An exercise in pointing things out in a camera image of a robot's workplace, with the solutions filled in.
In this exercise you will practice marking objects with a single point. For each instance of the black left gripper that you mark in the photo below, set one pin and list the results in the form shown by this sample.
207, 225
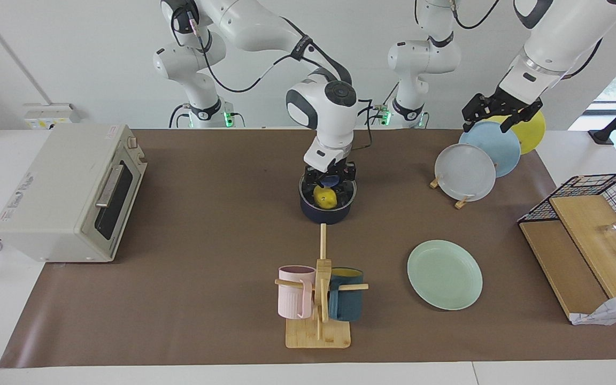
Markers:
507, 102

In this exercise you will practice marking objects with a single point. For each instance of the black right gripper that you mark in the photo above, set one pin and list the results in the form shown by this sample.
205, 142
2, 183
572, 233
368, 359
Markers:
329, 168

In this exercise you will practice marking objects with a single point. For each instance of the yellow lemon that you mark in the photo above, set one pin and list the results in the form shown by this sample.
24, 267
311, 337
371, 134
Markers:
325, 198

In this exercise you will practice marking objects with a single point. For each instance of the glass lid with blue knob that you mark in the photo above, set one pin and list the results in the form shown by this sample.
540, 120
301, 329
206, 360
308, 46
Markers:
345, 197

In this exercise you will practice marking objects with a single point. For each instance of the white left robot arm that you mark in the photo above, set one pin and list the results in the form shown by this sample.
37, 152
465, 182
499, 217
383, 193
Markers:
554, 43

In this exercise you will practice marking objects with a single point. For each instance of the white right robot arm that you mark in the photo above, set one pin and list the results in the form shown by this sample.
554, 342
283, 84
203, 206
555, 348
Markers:
329, 117

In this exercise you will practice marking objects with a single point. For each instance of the light blue plate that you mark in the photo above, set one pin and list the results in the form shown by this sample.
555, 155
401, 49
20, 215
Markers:
500, 149

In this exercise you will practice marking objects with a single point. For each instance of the yellow plate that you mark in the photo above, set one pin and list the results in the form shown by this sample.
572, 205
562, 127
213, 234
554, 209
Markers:
532, 136

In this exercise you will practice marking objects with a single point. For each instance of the grey plate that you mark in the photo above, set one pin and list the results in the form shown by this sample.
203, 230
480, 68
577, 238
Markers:
464, 174

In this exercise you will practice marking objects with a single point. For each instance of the wooden plate rack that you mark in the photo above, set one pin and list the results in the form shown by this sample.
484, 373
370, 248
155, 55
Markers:
460, 203

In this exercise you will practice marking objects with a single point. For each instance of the pale green plate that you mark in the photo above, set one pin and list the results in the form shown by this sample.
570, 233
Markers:
444, 275

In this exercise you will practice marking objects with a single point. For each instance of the dark blue saucepan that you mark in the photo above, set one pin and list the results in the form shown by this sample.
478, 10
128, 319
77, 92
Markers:
326, 216

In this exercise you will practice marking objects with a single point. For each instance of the pink ribbed mug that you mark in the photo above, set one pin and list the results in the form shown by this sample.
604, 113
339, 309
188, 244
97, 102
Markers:
294, 299

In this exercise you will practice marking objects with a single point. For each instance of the dark teal mug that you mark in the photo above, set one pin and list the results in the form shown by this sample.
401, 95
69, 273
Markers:
346, 305

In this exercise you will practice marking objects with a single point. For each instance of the light wooden cutting board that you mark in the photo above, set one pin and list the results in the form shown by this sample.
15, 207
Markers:
591, 235

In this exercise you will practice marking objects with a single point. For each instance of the wooden mug rack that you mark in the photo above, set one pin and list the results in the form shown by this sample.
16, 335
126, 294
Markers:
318, 334

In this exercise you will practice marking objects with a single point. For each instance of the dark wooden cutting board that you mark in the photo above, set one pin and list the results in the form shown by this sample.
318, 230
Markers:
559, 262

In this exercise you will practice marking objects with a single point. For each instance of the brown table mat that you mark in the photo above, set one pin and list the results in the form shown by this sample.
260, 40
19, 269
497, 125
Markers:
206, 299

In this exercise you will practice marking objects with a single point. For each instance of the white crumpled plastic bag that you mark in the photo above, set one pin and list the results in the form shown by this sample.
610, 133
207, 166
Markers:
613, 310

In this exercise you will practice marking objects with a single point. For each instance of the cream toaster oven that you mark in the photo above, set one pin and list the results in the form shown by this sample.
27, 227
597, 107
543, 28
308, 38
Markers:
56, 198

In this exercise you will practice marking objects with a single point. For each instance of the white wall socket box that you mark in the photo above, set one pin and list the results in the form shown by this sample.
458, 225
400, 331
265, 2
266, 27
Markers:
51, 115

